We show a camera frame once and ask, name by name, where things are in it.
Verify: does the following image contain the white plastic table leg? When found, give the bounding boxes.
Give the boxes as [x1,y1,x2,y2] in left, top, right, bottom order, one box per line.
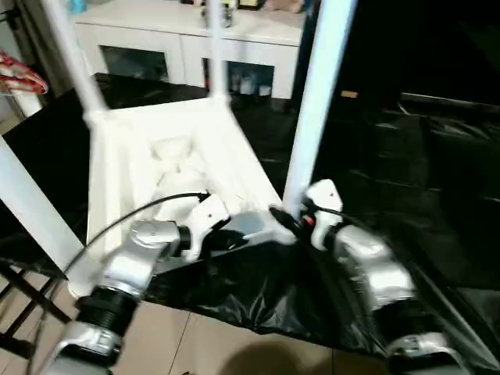
[0,134,86,274]
[38,0,114,124]
[281,0,359,214]
[205,0,232,106]

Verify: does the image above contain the white plastic table top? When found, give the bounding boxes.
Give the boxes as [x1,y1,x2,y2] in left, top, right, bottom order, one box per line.
[68,97,302,300]

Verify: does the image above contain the black mat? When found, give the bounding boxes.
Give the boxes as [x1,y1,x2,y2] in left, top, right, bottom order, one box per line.
[0,72,500,372]

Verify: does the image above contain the long black bar device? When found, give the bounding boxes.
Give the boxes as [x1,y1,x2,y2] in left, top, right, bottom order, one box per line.
[400,92,500,114]

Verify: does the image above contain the dark grey bundle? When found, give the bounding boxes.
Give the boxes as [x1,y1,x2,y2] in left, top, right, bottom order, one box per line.
[201,2,238,28]

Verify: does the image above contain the brown cardboard box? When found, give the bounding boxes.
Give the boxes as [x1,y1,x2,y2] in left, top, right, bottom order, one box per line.
[267,0,302,12]

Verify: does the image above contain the white glass-door cabinet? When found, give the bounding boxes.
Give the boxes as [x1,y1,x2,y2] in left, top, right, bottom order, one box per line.
[73,0,304,101]

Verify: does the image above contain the white storage box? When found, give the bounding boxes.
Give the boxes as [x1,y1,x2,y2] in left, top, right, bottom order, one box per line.
[15,91,44,118]

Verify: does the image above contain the red clothes hangers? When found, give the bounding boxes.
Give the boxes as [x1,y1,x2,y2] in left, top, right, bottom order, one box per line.
[0,50,50,95]

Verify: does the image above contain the grey curtain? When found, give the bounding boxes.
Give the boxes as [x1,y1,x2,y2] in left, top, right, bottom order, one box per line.
[15,0,79,91]

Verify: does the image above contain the white blue patterned roll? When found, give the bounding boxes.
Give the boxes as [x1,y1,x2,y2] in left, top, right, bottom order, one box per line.
[70,0,91,59]

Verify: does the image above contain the black folding frame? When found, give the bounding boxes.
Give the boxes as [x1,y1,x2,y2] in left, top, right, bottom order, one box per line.
[0,259,73,360]

